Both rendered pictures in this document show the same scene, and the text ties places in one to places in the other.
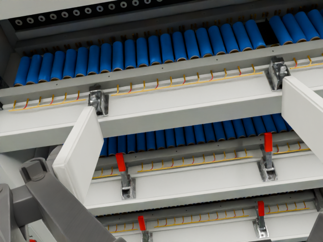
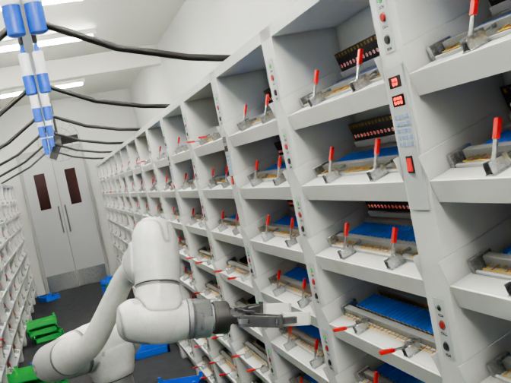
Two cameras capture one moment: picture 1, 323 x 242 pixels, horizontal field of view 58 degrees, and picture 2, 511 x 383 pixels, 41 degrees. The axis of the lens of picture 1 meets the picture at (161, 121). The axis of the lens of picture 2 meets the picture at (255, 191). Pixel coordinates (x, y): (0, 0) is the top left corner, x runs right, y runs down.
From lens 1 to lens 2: 1.60 m
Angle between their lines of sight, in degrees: 72
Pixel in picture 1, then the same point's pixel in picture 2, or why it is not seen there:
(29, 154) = (359, 353)
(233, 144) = not seen: outside the picture
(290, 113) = (303, 320)
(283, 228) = not seen: outside the picture
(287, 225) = not seen: outside the picture
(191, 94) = (386, 341)
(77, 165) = (268, 308)
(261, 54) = (416, 333)
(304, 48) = (430, 340)
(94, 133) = (285, 308)
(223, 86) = (398, 344)
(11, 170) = (338, 351)
